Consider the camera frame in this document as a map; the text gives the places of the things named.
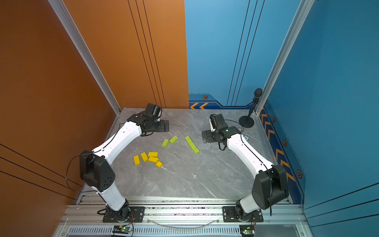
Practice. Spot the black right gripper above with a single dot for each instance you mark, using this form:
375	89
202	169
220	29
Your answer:
208	136

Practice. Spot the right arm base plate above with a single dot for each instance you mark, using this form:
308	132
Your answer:
236	214

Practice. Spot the green circuit board right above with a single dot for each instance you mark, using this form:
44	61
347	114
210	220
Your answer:
247	231

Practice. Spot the yellow long block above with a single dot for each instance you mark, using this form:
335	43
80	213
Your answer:
153	155
136	160
153	159
144	157

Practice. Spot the green circuit board left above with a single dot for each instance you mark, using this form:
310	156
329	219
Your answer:
122	230

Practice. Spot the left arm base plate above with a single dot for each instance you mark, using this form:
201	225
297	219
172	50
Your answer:
130	213

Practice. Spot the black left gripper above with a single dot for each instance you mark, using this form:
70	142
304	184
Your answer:
163	128

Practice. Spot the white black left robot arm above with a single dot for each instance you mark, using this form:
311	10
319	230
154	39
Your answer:
95	166

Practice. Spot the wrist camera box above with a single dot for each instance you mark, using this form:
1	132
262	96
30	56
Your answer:
153	112
217	122

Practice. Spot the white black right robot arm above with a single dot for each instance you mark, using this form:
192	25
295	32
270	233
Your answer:
270	183

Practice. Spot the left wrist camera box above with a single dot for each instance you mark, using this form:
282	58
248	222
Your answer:
153	112

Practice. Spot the small yellow cube block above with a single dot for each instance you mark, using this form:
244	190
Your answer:
159	163

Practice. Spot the green circuit board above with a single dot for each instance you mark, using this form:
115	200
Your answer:
122	230
247	231

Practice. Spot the black microphone stand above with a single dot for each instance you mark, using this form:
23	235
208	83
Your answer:
247	121

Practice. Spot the aluminium front rail frame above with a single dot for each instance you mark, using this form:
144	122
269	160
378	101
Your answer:
180	217

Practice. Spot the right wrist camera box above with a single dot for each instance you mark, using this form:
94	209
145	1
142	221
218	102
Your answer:
217	122

